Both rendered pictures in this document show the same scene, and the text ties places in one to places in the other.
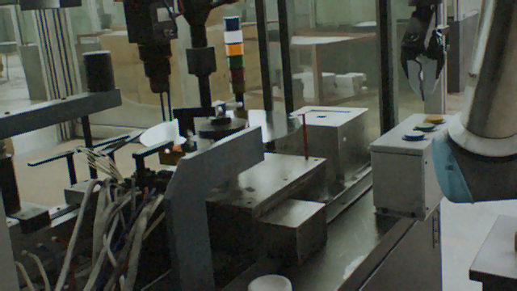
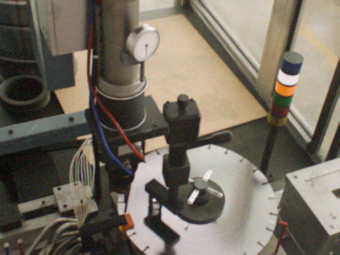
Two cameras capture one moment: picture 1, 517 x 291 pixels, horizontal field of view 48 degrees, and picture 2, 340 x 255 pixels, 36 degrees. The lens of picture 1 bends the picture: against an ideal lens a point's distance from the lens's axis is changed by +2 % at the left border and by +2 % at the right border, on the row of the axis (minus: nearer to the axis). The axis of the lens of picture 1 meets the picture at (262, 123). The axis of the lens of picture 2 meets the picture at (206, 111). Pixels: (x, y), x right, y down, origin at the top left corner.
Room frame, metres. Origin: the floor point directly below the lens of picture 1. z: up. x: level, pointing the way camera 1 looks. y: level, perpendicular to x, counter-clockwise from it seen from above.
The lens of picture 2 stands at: (0.54, -0.21, 1.82)
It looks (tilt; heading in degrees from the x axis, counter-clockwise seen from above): 42 degrees down; 26
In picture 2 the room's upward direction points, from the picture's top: 8 degrees clockwise
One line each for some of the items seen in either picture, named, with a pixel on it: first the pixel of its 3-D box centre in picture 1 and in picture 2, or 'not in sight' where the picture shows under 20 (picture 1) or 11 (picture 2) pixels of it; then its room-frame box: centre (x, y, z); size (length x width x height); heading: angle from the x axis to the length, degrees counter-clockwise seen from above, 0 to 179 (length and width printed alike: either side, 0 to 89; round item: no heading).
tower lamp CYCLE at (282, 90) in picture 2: (234, 48); (285, 85); (1.46, 0.05, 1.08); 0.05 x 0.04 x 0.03; 56
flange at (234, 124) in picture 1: (220, 122); (198, 196); (1.16, 0.09, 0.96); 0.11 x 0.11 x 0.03
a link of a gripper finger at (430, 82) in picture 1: (434, 78); not in sight; (1.21, -0.37, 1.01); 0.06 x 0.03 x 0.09; 146
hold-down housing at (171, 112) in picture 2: (196, 22); (178, 141); (1.09, 0.10, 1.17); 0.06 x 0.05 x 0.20; 137
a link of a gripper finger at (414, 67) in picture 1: (418, 78); not in sight; (1.23, -0.34, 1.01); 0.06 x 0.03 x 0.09; 146
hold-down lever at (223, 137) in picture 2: (217, 0); (204, 133); (1.10, 0.06, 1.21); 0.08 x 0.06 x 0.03; 146
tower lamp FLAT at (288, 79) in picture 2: (233, 36); (288, 74); (1.46, 0.05, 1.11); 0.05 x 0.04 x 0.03; 56
